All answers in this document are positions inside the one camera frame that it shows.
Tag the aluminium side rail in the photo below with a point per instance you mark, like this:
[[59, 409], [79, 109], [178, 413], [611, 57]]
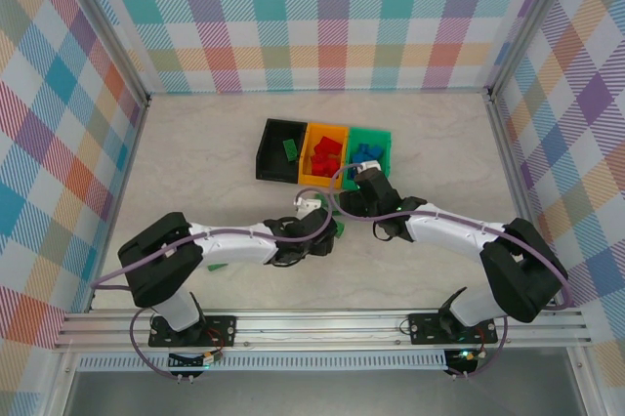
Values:
[[122, 191], [515, 167]]

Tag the green sloped lego brick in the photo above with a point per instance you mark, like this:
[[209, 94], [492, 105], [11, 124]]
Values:
[[340, 229]]

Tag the blue lego brick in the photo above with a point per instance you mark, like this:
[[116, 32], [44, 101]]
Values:
[[376, 152], [363, 148], [362, 158]]

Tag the aluminium frame leg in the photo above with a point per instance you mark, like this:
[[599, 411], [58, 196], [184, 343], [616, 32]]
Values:
[[586, 382], [61, 382]]

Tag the green plastic bin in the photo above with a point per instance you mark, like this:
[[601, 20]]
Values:
[[371, 135]]

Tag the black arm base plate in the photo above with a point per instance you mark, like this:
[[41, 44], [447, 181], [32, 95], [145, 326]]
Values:
[[220, 328], [425, 328]]

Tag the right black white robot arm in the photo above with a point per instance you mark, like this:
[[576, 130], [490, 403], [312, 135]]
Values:
[[517, 279]]

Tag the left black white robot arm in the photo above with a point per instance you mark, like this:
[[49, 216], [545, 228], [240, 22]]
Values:
[[161, 260]]

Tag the red lego brick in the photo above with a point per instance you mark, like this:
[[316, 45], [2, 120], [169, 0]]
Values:
[[320, 158], [320, 169], [328, 144], [334, 165]]

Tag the black plastic bin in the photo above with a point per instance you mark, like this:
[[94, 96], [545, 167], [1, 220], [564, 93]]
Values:
[[271, 152]]

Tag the aluminium mounting rail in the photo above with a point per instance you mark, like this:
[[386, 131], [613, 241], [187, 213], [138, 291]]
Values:
[[317, 325]]

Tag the aluminium frame post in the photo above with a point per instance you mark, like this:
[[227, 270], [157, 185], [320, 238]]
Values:
[[113, 28], [528, 20]]

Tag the orange plastic bin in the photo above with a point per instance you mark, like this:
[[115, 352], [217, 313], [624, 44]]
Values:
[[312, 180]]

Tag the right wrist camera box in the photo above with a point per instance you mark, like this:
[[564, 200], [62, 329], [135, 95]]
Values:
[[366, 166]]

